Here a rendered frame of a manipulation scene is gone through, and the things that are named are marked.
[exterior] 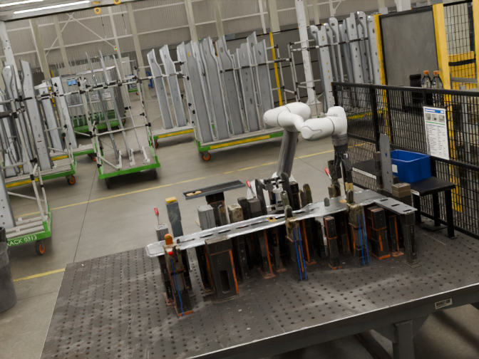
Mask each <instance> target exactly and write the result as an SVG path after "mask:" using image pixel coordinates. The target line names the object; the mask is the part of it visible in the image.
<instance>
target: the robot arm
mask: <svg viewBox="0 0 479 359"><path fill-rule="evenodd" d="M310 115H311V111H310V108H309V106H308V105H306V104H304V103H289V104H286V105H283V106H280V107H278V108H275V109H273V110H268V111H267V112H266V113H265V114H264V121H265V122H266V124H268V125H270V126H272V127H278V128H280V127H284V133H283V137H282V145H281V150H280V154H279V162H278V167H277V172H275V173H274V174H273V176H272V178H274V177H278V176H281V173H283V172H284V173H286V174H287V175H288V177H289V181H290V182H292V181H295V182H296V180H295V179H294V178H293V176H292V174H291V172H292V165H293V161H294V154H295V150H296V146H297V138H298V134H299V132H301V134H302V137H303V138H304V139H305V140H311V141H314V140H320V139H322V138H325V137H328V136H331V142H332V144H333V145H334V165H335V167H336V177H337V179H340V178H342V174H341V165H340V164H341V161H342V162H343V163H344V166H345V168H346V178H347V183H348V184H349V183H352V182H353V180H352V173H351V171H353V167H352V165H351V161H350V159H349V154H346V151H347V150H348V148H347V142H348V137H347V120H346V114H345V112H344V109H343V108H342V107H340V106H335V107H332V108H329V110H328V113H327V117H325V118H315V119H309V117H310ZM308 119H309V120H308ZM250 184H251V186H252V190H253V192H254V193H255V194H256V198H257V193H256V188H255V183H254V181H252V182H251V183H250ZM263 192H264V198H265V202H266V206H269V205H270V201H269V194H268V190H267V191H266V190H264V189H263ZM251 198H253V197H252V192H251V190H250V189H249V188H248V190H247V199H251Z"/></svg>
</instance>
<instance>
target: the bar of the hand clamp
mask: <svg viewBox="0 0 479 359"><path fill-rule="evenodd" d="M327 162H328V166H329V173H330V177H331V183H332V184H333V186H334V182H335V181H336V184H337V188H339V181H338V179H337V177H336V167H335V165H334V160H327ZM334 189H335V186H334Z"/></svg>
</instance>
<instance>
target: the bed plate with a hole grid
mask: <svg viewBox="0 0 479 359"><path fill-rule="evenodd" d="M362 212H363V216H364V225H365V226H364V227H365V233H366V221H365V215H364V206H362ZM315 220H318V221H320V222H321V229H322V232H323V238H324V248H325V252H326V258H323V259H322V258H320V257H319V256H318V255H317V251H316V250H317V249H314V258H315V259H314V260H315V261H316V264H312V265H309V266H308V265H307V264H306V263H305V265H306V267H305V268H306V270H307V275H308V276H310V279H309V280H306V281H303V280H302V281H297V280H296V281H295V279H293V278H292V277H291V275H292V274H293V272H292V267H291V266H290V265H289V264H288V260H287V257H284V258H281V260H282V266H283V267H284V268H285V269H286V271H283V272H281V273H277V272H276V271H275V270H274V269H273V268H272V272H273V273H274V274H275V275H276V277H274V278H271V279H265V278H264V277H263V276H262V275H261V273H260V272H258V270H257V268H259V267H260V266H259V262H258V261H256V262H252V265H253V269H251V270H249V271H251V273H252V274H253V275H254V277H255V278H256V279H257V280H256V281H252V282H249V283H244V284H242V285H238V289H240V288H242V290H243V291H244V292H245V293H246V296H244V297H241V298H236V299H233V300H231V301H226V302H223V303H219V304H215V305H214V304H213V303H212V302H211V300H210V297H211V296H215V295H216V293H215V294H212V295H209V296H206V295H205V293H204V291H203V290H202V287H201V285H200V284H201V283H202V279H201V275H200V269H199V264H198V260H197V254H196V250H195V247H193V248H190V249H187V255H188V259H189V263H190V267H191V269H192V271H191V272H189V274H190V280H191V284H192V288H193V289H194V291H195V293H196V296H194V297H191V298H190V302H191V304H192V305H193V306H194V308H193V312H195V313H190V314H187V315H185V316H183V317H182V316H180V317H179V319H178V318H177V317H176V316H177V311H176V312H175V305H173V306H168V305H167V303H166V300H165V297H164V295H163V294H164V293H165V287H164V284H163V278H162V274H161V270H160V265H159V261H158V258H157V257H153V258H149V257H147V255H146V253H145V247H141V248H137V249H131V250H128V251H123V252H119V253H115V254H109V255H106V256H100V257H97V258H93V259H87V260H84V261H78V262H74V263H71V264H66V267H65V270H64V273H63V278H62V281H61V286H60V288H59V290H58V295H57V298H56V302H55V306H54V308H53V313H52V316H51V320H50V323H49V327H48V331H47V334H46V338H45V341H44V345H43V349H42V351H41V356H40V359H220V358H226V357H229V356H232V355H236V354H240V353H245V352H248V351H251V350H256V349H259V348H264V347H267V346H270V345H275V344H278V343H283V342H286V341H289V340H294V339H297V338H302V337H305V336H308V335H313V334H316V333H321V332H324V331H329V330H332V329H335V328H340V327H344V326H348V325H351V324H355V323H359V322H362V321H367V320H371V319H374V318H378V317H382V316H387V315H390V314H392V313H398V312H401V311H406V310H408V309H412V308H417V307H420V306H424V305H428V304H431V303H436V302H439V301H444V300H447V299H450V298H455V297H458V296H463V295H466V294H469V293H474V292H477V291H479V240H477V239H474V238H473V237H470V236H468V235H466V234H463V233H461V232H459V231H456V230H454V233H455V236H456V237H457V239H449V238H448V237H446V236H445V235H447V234H448V230H447V228H446V229H441V230H438V231H430V230H427V229H425V228H423V227H424V226H426V225H429V224H434V221H433V220H432V219H429V218H427V217H425V216H422V215H421V221H423V222H424V223H421V224H418V223H415V224H414V230H415V238H416V252H417V259H415V260H416V261H418V262H419V263H421V264H423V265H422V266H420V267H417V268H414V269H412V268H411V267H409V266H407V265H405V264H404V263H403V262H402V261H403V260H406V249H405V248H404V247H402V246H400V245H399V251H401V252H402V253H404V255H403V256H398V257H393V256H391V255H390V257H389V258H387V259H381V260H378V259H377V258H374V257H372V256H370V255H371V253H372V246H371V243H369V242H368V241H367V233H366V244H367V250H368V257H369V263H370V264H369V265H367V266H363V267H362V268H357V264H355V263H354V262H351V261H352V259H353V253H352V250H350V252H351V254H348V255H346V256H343V255H342V254H340V253H339V259H340V264H341V267H344V269H339V270H333V269H332V270H331V269H329V268H327V266H328V265H329V257H328V252H329V250H328V244H327V239H326V237H325V233H324V220H323V216H322V217H315Z"/></svg>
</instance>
